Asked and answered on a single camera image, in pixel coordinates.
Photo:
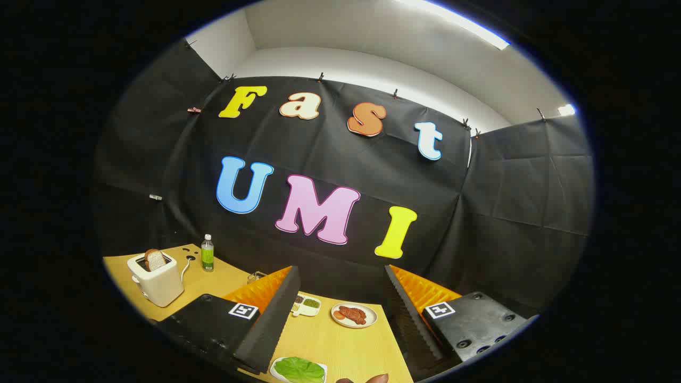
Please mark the white toaster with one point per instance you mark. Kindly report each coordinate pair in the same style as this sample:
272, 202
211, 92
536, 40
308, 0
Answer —
159, 284

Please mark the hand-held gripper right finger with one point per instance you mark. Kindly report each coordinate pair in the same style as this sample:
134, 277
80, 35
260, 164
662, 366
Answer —
409, 324

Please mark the black backdrop cloth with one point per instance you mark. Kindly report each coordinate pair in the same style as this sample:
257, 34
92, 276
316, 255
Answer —
319, 154

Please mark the long ceiling light strip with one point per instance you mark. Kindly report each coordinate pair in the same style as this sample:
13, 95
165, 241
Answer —
468, 26

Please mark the brown meat slab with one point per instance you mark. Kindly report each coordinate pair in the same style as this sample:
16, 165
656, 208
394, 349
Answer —
354, 314

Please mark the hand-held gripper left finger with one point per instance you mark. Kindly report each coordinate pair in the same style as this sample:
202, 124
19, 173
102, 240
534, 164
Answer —
276, 319

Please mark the pale green round plate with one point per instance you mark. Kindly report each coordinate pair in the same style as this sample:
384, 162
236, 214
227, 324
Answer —
273, 368

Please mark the white divided bean dish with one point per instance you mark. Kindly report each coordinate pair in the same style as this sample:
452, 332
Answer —
308, 311

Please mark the bread slice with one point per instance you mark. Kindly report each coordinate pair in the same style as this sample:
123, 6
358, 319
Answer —
155, 260

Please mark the white round meat plate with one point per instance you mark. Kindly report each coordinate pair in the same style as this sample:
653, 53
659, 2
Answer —
371, 319

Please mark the green label water bottle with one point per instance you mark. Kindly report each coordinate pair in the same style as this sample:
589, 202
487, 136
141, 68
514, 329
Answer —
207, 258

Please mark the small ceiling light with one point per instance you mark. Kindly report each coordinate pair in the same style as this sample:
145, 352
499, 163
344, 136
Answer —
566, 110

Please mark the brown rounded object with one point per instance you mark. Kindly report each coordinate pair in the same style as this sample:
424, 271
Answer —
378, 379

